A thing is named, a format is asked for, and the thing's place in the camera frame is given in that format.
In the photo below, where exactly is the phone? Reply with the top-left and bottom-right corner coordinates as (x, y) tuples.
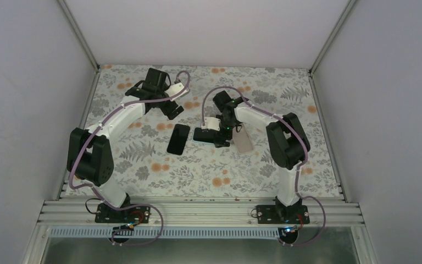
(192, 127), (216, 144)

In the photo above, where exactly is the cream phone case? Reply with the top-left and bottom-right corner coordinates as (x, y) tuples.
(232, 124), (254, 154)

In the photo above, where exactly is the black smartphone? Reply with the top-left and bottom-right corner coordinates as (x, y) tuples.
(166, 124), (191, 156)

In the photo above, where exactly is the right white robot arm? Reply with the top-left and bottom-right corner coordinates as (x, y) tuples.
(202, 91), (309, 224)

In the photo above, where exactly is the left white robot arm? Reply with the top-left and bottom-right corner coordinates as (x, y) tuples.
(66, 68), (191, 223)

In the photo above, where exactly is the floral patterned table mat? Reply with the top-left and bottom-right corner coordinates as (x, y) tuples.
(64, 64), (343, 199)

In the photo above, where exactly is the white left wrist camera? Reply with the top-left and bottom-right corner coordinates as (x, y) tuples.
(165, 82), (190, 101)

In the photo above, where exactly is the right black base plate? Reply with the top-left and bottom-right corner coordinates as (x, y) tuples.
(255, 205), (310, 225)

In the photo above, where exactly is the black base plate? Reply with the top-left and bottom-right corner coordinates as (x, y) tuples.
(255, 205), (310, 225)
(95, 203), (151, 224)

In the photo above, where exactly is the aluminium frame right rail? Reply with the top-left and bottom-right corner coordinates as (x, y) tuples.
(309, 1), (358, 203)

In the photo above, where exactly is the aluminium frame rail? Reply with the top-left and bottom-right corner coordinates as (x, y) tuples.
(309, 1), (358, 203)
(51, 1), (98, 199)

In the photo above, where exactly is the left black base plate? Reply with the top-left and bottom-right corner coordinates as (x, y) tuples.
(95, 203), (151, 224)

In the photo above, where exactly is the white slotted cable duct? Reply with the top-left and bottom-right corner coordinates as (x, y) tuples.
(49, 226), (279, 239)

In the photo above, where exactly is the aluminium frame left rail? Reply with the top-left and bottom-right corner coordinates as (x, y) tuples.
(51, 1), (98, 199)

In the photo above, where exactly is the aluminium front rail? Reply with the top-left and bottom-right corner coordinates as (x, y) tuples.
(37, 197), (365, 227)

